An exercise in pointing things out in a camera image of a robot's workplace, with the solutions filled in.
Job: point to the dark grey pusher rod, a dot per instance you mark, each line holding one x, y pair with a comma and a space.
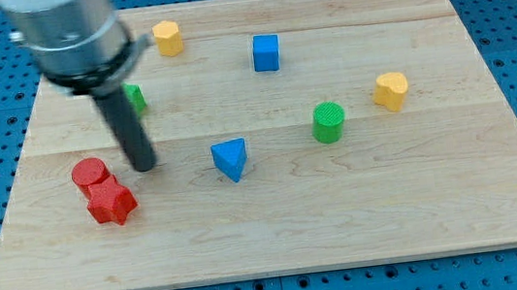
122, 119

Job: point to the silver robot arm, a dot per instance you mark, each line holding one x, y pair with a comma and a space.
84, 47

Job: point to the yellow heart block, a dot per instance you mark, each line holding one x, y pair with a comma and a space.
390, 91

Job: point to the green star block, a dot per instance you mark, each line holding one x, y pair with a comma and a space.
135, 97

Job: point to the red cylinder block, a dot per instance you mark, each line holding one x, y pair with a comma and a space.
87, 172

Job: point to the red star block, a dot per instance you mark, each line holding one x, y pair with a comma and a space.
109, 201

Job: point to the yellow hexagon block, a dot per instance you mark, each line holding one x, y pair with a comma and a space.
167, 38

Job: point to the blue triangle block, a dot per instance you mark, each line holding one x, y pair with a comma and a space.
229, 158

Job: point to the blue cube block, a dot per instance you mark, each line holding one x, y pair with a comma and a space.
265, 53

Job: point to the wooden board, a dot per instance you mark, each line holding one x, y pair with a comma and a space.
438, 178

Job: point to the green cylinder block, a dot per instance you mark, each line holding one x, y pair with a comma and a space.
327, 122

